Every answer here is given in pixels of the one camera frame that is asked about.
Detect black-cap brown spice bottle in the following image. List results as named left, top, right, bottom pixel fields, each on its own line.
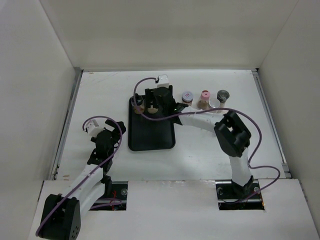
left=131, top=93, right=145, bottom=115

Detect black-cap pale spice bottle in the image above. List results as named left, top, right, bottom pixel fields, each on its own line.
left=147, top=102, right=159, bottom=114

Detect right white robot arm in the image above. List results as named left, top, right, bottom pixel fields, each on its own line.
left=145, top=85, right=253, bottom=198

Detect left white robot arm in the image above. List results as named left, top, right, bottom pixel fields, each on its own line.
left=35, top=117, right=126, bottom=240

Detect black rectangular plastic tray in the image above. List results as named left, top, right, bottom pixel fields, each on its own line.
left=127, top=98, right=176, bottom=152

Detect pink-cap pepper shaker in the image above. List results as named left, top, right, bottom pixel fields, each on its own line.
left=197, top=90, right=211, bottom=110

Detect clear-lid blue-label bottle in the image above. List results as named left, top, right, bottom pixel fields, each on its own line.
left=208, top=98, right=221, bottom=109

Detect dark-cap beige spice bottle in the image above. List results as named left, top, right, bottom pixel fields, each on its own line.
left=216, top=89, right=230, bottom=114

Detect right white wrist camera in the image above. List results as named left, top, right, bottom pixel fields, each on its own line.
left=155, top=74, right=170, bottom=88

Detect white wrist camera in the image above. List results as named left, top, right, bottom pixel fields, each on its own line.
left=84, top=119, right=104, bottom=138
left=155, top=74, right=170, bottom=88

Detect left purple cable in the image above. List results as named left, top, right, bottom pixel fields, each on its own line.
left=34, top=115, right=123, bottom=238

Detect purple cable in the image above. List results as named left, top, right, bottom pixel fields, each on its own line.
left=133, top=77, right=281, bottom=201
left=34, top=115, right=123, bottom=238

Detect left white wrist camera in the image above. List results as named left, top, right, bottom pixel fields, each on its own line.
left=84, top=119, right=104, bottom=138

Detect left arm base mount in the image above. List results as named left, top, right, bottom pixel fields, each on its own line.
left=90, top=181, right=129, bottom=211

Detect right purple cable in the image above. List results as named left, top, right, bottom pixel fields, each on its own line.
left=133, top=77, right=281, bottom=201

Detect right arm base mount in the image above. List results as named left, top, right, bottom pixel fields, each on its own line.
left=215, top=180, right=265, bottom=211

